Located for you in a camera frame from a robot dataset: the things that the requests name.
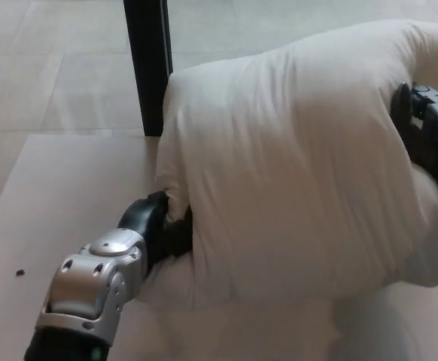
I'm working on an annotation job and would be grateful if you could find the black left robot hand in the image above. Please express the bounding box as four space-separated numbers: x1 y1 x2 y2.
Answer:
116 190 196 276

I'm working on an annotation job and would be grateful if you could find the white square pillow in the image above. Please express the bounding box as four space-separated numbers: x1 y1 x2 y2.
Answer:
139 295 342 361
138 19 438 311

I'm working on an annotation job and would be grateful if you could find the black vertical post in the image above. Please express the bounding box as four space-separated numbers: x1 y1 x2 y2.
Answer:
122 0 175 138

